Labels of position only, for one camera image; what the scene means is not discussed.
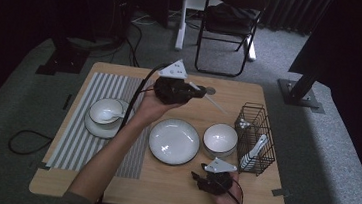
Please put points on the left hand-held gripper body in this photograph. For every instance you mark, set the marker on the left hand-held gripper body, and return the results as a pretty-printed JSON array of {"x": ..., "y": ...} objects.
[{"x": 171, "y": 91}]

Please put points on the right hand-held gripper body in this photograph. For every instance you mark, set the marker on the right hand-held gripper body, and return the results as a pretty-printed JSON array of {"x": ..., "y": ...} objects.
[{"x": 216, "y": 184}]

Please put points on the white chopstick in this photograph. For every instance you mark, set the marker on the white chopstick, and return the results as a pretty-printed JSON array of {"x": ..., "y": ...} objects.
[
  {"x": 211, "y": 101},
  {"x": 215, "y": 105}
]

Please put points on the white ceramic spoon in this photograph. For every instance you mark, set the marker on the white ceramic spoon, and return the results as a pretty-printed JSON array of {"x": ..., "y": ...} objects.
[
  {"x": 107, "y": 116},
  {"x": 254, "y": 149}
]

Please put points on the white bowl dark rim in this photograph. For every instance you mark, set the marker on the white bowl dark rim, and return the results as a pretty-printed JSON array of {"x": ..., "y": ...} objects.
[
  {"x": 210, "y": 154},
  {"x": 101, "y": 105},
  {"x": 220, "y": 137}
]

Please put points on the white plate dark rim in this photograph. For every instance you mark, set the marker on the white plate dark rim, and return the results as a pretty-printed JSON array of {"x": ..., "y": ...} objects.
[
  {"x": 173, "y": 141},
  {"x": 99, "y": 131}
]

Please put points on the person's left hand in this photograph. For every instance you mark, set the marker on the person's left hand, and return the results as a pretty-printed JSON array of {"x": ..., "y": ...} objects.
[{"x": 149, "y": 109}]

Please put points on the grey table grommet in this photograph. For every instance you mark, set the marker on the grey table grommet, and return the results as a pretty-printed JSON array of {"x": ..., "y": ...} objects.
[{"x": 211, "y": 91}]

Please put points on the bundle of white chopsticks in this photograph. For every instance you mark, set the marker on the bundle of white chopsticks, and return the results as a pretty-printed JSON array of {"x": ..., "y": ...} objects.
[{"x": 243, "y": 124}]

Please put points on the grey striped placemat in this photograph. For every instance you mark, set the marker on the grey striped placemat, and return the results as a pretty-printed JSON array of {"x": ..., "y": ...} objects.
[{"x": 110, "y": 85}]

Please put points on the dark cloth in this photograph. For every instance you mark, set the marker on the dark cloth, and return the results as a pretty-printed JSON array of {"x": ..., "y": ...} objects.
[{"x": 230, "y": 18}]

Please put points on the dark equipment rack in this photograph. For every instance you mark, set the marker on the dark equipment rack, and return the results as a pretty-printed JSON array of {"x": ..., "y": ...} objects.
[{"x": 122, "y": 9}]

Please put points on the black tape strip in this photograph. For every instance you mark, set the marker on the black tape strip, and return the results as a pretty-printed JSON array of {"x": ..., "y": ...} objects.
[{"x": 67, "y": 101}]

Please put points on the black stand base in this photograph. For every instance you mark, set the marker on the black stand base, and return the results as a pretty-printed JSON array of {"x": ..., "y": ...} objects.
[{"x": 65, "y": 60}]

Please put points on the dark curtain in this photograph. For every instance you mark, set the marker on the dark curtain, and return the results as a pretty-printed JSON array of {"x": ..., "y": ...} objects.
[{"x": 291, "y": 12}]

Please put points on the black stand with base plate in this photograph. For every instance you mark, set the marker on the black stand with base plate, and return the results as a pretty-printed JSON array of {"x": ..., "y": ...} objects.
[{"x": 304, "y": 83}]

